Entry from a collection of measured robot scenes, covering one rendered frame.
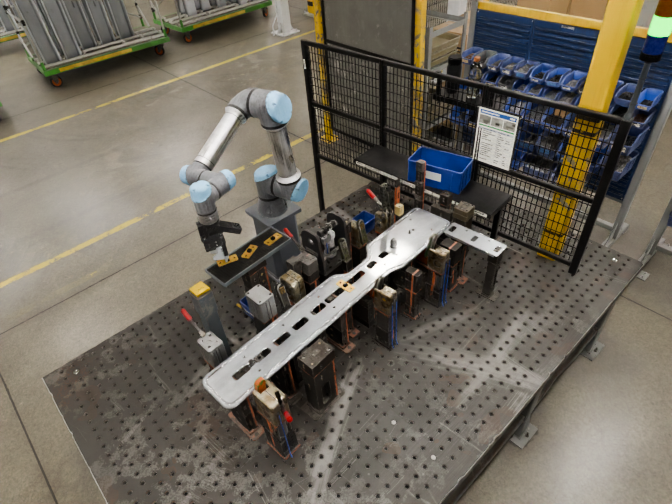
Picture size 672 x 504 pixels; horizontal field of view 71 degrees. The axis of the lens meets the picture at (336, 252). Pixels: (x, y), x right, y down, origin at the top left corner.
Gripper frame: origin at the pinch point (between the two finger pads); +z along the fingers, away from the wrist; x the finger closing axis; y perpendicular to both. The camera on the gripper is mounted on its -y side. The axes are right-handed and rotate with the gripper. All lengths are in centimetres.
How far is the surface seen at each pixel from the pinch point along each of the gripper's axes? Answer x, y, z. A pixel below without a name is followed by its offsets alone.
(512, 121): 0, -144, -18
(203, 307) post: 7.8, 15.4, 14.0
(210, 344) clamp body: 24.9, 17.9, 17.0
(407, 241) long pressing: 7, -83, 23
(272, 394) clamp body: 57, 5, 17
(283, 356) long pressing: 39.5, -5.4, 23.1
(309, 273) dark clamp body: 5.7, -31.9, 20.3
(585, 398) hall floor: 76, -159, 123
